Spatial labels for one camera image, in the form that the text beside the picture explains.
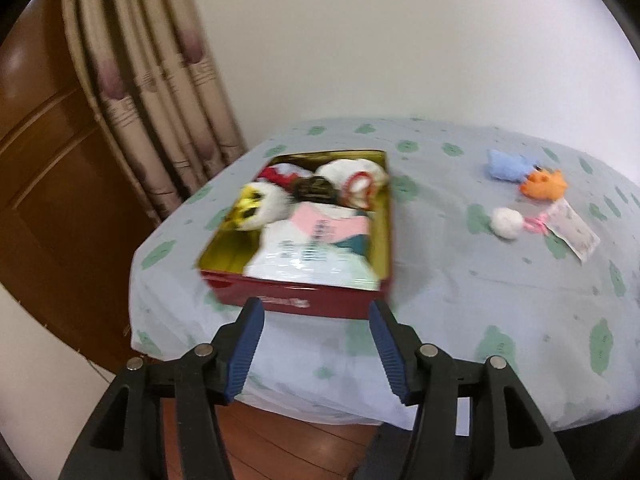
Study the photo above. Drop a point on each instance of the clear printed packet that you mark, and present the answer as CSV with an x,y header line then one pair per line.
x,y
572,230

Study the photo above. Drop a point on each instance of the beige patterned curtain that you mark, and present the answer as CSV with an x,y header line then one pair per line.
x,y
150,85

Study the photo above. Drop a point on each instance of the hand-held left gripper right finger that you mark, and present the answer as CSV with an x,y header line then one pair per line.
x,y
390,355

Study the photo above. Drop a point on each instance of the white fluffy scrunchie yellow flower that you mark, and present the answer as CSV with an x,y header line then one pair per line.
x,y
270,205

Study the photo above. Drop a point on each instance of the pink and white tissue packet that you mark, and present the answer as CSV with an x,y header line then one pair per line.
x,y
310,255

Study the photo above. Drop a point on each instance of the brown wooden door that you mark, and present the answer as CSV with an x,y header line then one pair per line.
x,y
50,185

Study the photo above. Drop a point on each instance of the red tin box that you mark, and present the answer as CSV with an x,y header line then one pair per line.
x,y
300,305

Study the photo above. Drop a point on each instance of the orange squishy animal toy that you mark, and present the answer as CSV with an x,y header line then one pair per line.
x,y
542,185

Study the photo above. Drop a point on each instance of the red and white plush toy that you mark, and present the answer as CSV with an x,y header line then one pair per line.
x,y
272,175

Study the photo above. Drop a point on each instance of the white and red plush roll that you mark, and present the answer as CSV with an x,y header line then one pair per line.
x,y
340,170

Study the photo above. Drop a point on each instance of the light blue small towel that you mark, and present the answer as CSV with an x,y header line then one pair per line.
x,y
507,165

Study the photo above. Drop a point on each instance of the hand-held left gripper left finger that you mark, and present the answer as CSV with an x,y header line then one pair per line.
x,y
245,350

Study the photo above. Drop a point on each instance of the dark brown hair clip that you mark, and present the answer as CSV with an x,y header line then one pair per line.
x,y
312,189

